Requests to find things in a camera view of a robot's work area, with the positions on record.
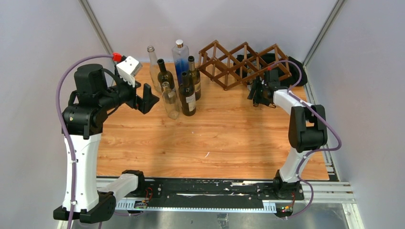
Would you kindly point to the dark bottle rack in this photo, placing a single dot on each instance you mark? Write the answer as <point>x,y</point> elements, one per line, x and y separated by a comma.
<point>187,95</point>

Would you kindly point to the blue square glass bottle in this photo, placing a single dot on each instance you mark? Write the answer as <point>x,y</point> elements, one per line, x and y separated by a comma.
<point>180,53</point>

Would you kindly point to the small clear bottle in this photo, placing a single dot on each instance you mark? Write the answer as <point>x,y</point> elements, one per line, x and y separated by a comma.
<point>251,82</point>

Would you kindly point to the clear round glass bottle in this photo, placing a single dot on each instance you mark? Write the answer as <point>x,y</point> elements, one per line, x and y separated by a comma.
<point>154,68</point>

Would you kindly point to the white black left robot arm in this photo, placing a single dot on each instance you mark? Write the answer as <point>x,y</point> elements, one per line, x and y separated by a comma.
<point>97,92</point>

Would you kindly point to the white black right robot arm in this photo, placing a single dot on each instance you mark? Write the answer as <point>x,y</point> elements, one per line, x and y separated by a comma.
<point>306,130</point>

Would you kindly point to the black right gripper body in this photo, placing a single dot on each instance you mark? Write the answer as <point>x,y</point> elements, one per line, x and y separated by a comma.
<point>260,94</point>

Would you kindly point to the black cloth behind rack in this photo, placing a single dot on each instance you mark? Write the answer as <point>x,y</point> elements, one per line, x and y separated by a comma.
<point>270,57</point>

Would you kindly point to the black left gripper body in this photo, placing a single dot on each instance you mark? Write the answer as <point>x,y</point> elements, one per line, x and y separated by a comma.
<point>126,92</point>

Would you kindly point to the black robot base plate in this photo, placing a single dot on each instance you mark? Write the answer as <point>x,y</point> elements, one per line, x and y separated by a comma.
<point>212,195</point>

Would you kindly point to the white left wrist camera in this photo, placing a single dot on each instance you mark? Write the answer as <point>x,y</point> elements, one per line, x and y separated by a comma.
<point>128,69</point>

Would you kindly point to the dark bottle white label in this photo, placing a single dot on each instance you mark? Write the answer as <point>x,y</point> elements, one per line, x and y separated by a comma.
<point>164,75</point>

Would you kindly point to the brown wooden wine rack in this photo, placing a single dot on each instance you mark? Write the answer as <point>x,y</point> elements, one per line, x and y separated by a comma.
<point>220,64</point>

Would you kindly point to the dark bottle barcode label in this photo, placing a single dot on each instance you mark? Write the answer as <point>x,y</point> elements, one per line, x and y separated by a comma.
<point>195,76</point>

